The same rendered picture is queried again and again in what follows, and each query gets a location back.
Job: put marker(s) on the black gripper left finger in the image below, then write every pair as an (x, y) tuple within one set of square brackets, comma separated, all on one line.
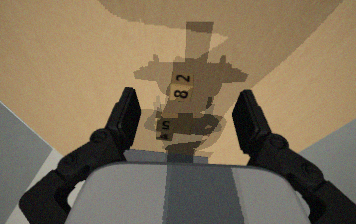
[(46, 201)]

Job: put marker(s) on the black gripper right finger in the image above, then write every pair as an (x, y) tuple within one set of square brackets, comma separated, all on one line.
[(328, 205)]

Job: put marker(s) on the tan cube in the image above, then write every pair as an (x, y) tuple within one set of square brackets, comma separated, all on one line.
[(181, 87), (165, 130)]

